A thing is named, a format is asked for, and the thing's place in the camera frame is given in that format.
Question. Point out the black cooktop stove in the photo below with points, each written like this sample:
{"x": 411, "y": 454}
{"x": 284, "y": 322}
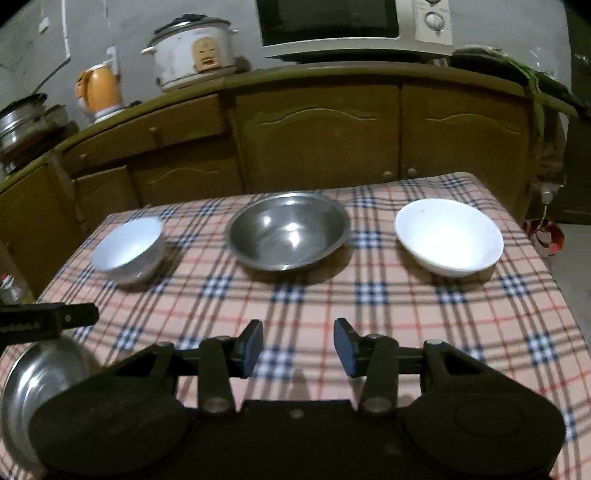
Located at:
{"x": 18, "y": 157}

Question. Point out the large steel bowl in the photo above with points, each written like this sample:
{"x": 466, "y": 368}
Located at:
{"x": 37, "y": 378}

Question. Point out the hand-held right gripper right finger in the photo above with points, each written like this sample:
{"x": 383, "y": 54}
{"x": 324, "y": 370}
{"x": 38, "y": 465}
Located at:
{"x": 344, "y": 346}

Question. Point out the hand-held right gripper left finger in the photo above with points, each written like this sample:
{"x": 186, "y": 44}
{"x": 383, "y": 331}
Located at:
{"x": 251, "y": 346}

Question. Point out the brown wooden cabinet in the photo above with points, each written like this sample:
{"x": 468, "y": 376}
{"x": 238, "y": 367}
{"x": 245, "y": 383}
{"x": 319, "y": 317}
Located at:
{"x": 323, "y": 124}

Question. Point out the white wall socket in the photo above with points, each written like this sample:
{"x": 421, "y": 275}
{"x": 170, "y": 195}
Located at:
{"x": 44, "y": 24}

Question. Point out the stainless steel bowl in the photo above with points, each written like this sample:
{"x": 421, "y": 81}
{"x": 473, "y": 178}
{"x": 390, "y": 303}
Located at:
{"x": 286, "y": 230}

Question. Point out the green cloth strip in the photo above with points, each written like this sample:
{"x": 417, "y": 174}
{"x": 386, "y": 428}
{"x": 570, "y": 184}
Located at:
{"x": 531, "y": 74}

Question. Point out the shallow white ceramic bowl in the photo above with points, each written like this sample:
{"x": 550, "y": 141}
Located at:
{"x": 448, "y": 240}

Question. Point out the stainless steel steamer pot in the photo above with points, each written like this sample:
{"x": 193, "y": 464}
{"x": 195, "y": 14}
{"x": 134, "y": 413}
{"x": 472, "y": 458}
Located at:
{"x": 23, "y": 122}

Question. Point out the white rice cooker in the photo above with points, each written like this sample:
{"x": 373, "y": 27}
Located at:
{"x": 184, "y": 55}

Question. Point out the dark metal cabinet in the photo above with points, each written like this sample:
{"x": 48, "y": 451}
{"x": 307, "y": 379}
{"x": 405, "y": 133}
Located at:
{"x": 579, "y": 138}

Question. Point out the orange electric kettle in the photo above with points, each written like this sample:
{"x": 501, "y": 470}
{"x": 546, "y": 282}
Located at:
{"x": 104, "y": 87}

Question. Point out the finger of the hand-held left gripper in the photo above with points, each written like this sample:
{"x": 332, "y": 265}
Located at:
{"x": 78, "y": 315}

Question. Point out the deep white ceramic bowl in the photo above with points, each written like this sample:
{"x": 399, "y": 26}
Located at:
{"x": 124, "y": 249}

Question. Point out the cooking oil bottle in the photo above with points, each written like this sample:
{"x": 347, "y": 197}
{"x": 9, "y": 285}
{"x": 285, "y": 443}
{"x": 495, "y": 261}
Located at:
{"x": 9, "y": 288}

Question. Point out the checked tablecloth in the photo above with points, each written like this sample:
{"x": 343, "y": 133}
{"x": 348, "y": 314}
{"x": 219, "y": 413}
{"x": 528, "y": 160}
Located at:
{"x": 415, "y": 314}

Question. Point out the red plastic bag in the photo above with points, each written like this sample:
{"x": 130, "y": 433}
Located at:
{"x": 545, "y": 237}

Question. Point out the white microwave oven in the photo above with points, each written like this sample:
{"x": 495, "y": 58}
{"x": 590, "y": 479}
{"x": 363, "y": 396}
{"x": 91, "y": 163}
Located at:
{"x": 332, "y": 23}

